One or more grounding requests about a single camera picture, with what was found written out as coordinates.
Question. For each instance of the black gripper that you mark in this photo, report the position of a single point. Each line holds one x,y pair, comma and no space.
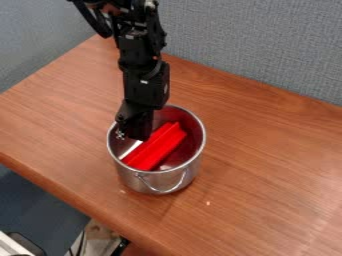
142,93

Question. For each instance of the red star-shaped block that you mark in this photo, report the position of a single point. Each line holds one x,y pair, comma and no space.
154,150

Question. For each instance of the metal pot with handle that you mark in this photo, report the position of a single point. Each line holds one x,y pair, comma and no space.
178,169

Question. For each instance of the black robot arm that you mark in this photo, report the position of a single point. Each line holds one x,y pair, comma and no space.
131,22

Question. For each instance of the white object at corner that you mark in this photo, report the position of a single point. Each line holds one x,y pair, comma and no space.
16,245

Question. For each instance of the table leg frame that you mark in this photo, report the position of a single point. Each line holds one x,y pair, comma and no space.
98,241

